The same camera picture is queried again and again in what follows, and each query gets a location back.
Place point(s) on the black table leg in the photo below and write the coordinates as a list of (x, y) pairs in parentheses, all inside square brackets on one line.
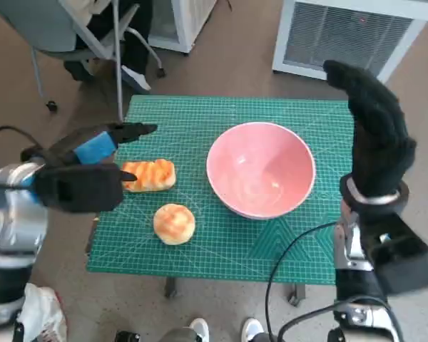
[(296, 294), (171, 286)]

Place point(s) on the rectangular striped toy bread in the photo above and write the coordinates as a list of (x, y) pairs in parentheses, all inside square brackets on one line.
[(153, 174)]

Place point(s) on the standing person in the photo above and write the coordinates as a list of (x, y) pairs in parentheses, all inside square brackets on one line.
[(199, 327)]

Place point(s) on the large white vented cabinet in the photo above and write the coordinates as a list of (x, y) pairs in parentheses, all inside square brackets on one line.
[(342, 35)]

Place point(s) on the round toy bread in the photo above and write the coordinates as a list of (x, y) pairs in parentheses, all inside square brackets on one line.
[(174, 224)]

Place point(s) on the seated person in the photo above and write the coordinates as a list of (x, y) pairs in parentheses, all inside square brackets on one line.
[(135, 35)]

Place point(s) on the grey office chair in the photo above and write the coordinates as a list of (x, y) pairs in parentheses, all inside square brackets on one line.
[(39, 28)]

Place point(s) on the pink bowl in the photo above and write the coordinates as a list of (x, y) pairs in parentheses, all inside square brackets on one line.
[(260, 171)]

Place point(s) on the green cutting mat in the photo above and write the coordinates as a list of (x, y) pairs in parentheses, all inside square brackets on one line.
[(217, 249)]

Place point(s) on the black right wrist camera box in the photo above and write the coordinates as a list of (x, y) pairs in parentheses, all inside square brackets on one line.
[(403, 256)]

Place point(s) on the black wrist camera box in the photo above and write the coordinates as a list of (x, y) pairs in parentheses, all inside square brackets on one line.
[(78, 189), (403, 256)]

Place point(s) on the white crumpled bag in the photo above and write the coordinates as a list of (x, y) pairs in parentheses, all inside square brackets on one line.
[(43, 313)]

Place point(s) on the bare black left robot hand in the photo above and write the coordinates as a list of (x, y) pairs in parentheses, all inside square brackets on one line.
[(92, 147)]

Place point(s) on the silver metal pole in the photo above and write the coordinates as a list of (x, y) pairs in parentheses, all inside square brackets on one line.
[(119, 71)]

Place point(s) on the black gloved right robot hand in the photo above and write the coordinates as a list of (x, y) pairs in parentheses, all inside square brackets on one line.
[(378, 142)]

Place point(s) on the small white vented cabinet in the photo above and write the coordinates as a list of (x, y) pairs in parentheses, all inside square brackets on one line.
[(185, 21)]

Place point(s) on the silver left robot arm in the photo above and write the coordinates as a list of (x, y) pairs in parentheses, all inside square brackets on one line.
[(18, 221)]

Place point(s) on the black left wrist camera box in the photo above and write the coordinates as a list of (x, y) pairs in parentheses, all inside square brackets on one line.
[(78, 189)]

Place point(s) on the small black device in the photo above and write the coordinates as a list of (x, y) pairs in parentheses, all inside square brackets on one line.
[(126, 336)]

